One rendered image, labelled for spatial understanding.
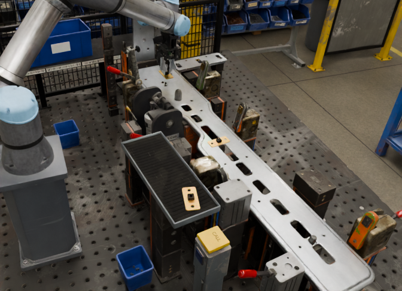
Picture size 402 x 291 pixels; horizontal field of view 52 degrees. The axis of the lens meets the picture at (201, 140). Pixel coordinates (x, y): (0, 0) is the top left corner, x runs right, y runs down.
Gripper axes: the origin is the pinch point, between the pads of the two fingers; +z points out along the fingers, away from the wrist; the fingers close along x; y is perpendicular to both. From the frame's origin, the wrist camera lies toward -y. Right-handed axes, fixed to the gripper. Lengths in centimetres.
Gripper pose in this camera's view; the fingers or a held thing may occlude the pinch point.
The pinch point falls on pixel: (166, 70)
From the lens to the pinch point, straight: 187.0
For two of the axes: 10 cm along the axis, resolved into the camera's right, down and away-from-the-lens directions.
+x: 8.7, -2.6, 4.2
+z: -0.7, 7.9, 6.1
